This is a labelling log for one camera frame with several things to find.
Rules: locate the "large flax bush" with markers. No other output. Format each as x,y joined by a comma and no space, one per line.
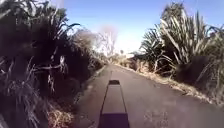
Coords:
183,40

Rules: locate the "dark asphalt path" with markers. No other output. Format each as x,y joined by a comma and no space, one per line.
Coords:
153,103

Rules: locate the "bare pale tree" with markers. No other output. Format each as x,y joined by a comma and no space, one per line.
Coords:
108,41

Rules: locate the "cabbage tree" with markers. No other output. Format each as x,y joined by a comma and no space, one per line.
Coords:
172,8

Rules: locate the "row of flax bushes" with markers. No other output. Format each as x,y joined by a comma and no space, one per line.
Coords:
36,56

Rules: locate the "dry grass verge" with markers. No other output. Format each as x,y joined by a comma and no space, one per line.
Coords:
173,83

